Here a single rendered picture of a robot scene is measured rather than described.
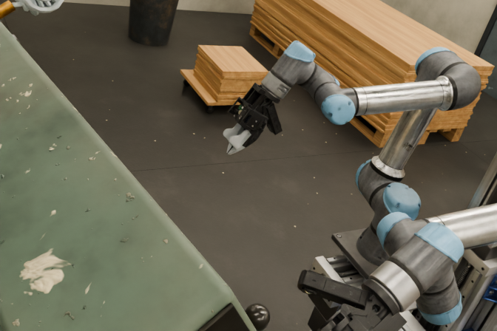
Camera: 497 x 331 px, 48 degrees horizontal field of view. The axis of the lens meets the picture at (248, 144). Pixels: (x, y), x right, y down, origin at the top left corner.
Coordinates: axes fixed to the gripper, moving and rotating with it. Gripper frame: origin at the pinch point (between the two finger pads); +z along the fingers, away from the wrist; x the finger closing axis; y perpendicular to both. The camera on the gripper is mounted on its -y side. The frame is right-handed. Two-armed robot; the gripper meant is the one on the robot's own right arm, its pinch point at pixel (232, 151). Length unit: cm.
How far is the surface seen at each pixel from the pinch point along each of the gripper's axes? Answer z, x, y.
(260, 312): -4, 73, 43
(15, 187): -19, 86, 90
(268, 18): -30, -386, -273
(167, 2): 14, -374, -157
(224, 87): 31, -238, -167
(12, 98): -21, 78, 90
